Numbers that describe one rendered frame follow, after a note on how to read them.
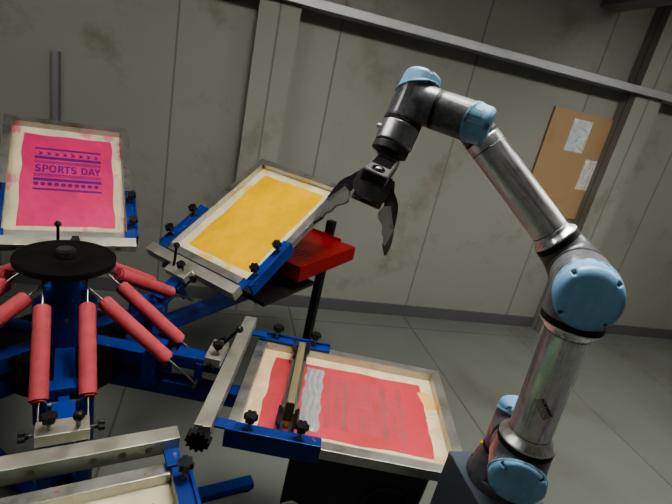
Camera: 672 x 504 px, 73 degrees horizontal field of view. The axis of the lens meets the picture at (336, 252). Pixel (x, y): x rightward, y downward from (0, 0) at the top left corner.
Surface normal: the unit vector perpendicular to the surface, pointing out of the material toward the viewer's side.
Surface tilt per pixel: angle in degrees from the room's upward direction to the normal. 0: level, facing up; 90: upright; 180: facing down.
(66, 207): 32
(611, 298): 83
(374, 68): 90
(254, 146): 90
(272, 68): 90
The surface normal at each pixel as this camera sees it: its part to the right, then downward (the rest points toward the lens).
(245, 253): -0.11, -0.68
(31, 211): 0.41, -0.57
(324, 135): 0.21, 0.37
